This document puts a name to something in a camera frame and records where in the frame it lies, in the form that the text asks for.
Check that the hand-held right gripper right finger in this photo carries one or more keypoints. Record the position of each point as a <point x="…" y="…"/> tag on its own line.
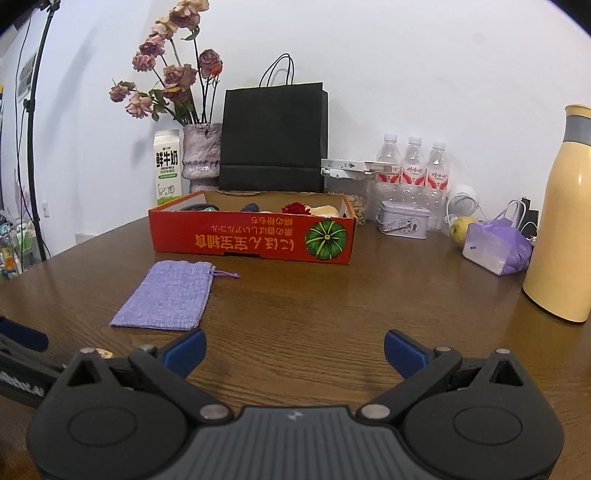
<point x="406" y="354"/>

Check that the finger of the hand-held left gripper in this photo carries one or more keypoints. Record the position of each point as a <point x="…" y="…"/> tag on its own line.
<point x="25" y="336"/>
<point x="32" y="362"/>

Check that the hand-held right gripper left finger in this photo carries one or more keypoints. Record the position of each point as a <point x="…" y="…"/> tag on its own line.
<point x="184" y="353"/>

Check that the red cardboard box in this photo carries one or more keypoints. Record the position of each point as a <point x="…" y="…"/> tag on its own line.
<point x="249" y="235"/>

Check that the navy zip case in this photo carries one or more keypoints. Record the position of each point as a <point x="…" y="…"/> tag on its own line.
<point x="249" y="208"/>

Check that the yellow and white plush toy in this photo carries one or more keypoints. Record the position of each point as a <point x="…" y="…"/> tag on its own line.
<point x="328" y="211"/>

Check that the red artificial rose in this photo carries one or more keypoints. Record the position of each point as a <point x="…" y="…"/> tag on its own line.
<point x="296" y="208"/>

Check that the printed metal tin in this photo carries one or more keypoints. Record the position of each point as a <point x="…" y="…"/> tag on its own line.
<point x="401" y="221"/>

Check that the yellow green pear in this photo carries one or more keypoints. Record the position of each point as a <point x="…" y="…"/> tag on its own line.
<point x="463" y="230"/>

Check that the purple tissue pack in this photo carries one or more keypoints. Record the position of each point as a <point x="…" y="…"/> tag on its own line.
<point x="498" y="249"/>

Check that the white mini fan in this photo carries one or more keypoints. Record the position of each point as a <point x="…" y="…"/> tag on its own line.
<point x="464" y="198"/>

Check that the white green milk carton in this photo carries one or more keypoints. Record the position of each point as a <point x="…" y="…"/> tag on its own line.
<point x="167" y="170"/>

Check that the small black device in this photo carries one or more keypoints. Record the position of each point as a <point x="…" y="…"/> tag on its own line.
<point x="531" y="219"/>

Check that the clear container white lid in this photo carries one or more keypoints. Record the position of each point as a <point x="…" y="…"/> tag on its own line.
<point x="351" y="168"/>

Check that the yellow thermos jug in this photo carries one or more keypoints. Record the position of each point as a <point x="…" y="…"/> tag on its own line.
<point x="563" y="230"/>

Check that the purple mottled vase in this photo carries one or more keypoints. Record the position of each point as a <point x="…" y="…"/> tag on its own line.
<point x="202" y="152"/>

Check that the black studio light stand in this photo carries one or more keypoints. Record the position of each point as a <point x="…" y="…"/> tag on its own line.
<point x="29" y="129"/>

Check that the black paper bag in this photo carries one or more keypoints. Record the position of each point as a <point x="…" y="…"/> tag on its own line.
<point x="272" y="138"/>

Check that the dried rose bouquet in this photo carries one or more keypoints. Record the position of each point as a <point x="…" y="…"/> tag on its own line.
<point x="178" y="76"/>

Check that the wall notice sheet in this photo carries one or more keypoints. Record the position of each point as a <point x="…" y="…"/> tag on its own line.
<point x="27" y="74"/>

